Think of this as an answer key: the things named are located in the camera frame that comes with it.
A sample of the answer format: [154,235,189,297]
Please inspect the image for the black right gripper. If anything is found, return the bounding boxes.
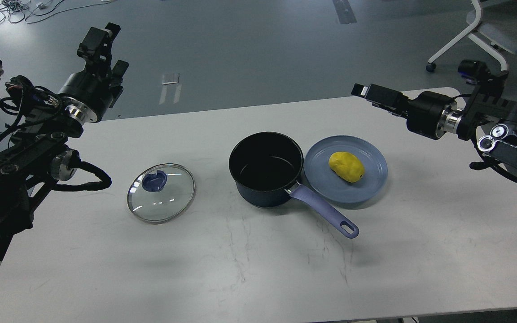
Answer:
[351,83,457,140]

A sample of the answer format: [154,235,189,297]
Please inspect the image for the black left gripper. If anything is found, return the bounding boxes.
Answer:
[59,22,129,123]

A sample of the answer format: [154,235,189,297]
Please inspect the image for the glass pot lid blue knob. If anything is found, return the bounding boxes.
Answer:
[127,163,196,224]

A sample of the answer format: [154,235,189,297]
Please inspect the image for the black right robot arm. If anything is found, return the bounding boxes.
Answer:
[351,60,517,183]

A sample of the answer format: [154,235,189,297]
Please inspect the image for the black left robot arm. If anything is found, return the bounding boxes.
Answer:
[0,23,129,240]

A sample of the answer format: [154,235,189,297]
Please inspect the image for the blue round plate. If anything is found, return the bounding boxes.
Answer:
[303,135,388,205]

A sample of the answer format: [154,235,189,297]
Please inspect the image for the dark blue saucepan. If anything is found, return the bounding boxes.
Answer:
[228,131,359,239]

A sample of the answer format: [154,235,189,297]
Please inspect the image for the white office chair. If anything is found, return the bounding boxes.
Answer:
[425,0,517,72]

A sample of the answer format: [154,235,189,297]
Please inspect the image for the tangled cables on floor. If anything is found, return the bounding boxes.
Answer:
[0,0,120,29]

